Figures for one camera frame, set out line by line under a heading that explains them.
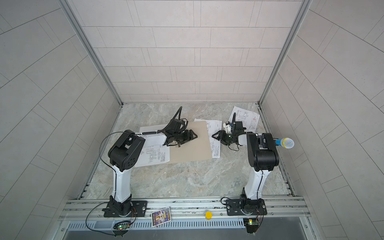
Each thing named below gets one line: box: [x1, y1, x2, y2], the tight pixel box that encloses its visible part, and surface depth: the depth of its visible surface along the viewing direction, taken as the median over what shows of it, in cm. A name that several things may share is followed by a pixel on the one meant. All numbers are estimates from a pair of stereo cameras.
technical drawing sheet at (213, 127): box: [194, 118, 222, 159], surface depth 101 cm
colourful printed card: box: [151, 206, 172, 228], surface depth 69 cm
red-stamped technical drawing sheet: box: [228, 106, 260, 133], surface depth 111 cm
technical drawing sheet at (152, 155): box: [135, 145, 170, 168], surface depth 91 cm
